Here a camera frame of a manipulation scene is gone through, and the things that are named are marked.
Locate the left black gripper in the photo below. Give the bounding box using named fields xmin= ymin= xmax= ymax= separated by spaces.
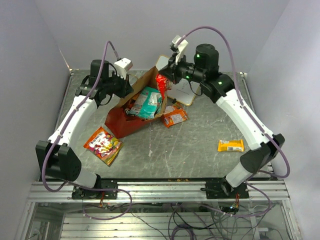
xmin=104 ymin=70 xmax=135 ymax=99

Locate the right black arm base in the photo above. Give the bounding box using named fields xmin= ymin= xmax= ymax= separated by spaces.
xmin=200 ymin=178 xmax=249 ymax=199

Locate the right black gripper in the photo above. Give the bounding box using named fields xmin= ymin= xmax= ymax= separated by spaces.
xmin=158 ymin=51 xmax=205 ymax=86

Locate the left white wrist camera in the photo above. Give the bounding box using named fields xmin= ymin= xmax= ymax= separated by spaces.
xmin=113 ymin=58 xmax=133 ymax=79

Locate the orange white snack pack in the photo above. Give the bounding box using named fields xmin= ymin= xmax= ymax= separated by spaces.
xmin=161 ymin=102 xmax=188 ymax=128

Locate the aluminium frame rail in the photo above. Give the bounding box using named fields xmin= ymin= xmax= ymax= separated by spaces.
xmin=27 ymin=180 xmax=290 ymax=203

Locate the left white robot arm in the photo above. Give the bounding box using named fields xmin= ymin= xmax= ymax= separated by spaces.
xmin=35 ymin=58 xmax=133 ymax=199

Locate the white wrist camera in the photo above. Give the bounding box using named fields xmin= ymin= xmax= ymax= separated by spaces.
xmin=170 ymin=35 xmax=189 ymax=65
xmin=113 ymin=58 xmax=133 ymax=79

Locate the red brown paper bag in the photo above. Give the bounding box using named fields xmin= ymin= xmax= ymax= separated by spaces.
xmin=105 ymin=66 xmax=168 ymax=139

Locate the colourful candy bag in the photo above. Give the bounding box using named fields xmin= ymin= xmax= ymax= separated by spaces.
xmin=83 ymin=126 xmax=123 ymax=167

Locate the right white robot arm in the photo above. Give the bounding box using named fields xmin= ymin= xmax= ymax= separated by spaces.
xmin=159 ymin=43 xmax=285 ymax=198

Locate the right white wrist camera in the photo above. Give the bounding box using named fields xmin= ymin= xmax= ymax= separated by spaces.
xmin=170 ymin=35 xmax=189 ymax=65

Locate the teal snack pouch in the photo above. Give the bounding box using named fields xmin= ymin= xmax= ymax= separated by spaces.
xmin=127 ymin=86 xmax=163 ymax=119

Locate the yellow snack bar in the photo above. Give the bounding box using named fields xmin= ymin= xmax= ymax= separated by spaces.
xmin=217 ymin=139 xmax=245 ymax=152

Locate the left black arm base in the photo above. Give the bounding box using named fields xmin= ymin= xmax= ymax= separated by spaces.
xmin=71 ymin=180 xmax=118 ymax=200

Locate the small whiteboard with writing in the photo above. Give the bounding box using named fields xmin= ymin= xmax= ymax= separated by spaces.
xmin=155 ymin=54 xmax=202 ymax=107

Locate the small red snack bag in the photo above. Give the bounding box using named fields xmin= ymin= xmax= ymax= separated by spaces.
xmin=155 ymin=74 xmax=173 ymax=100

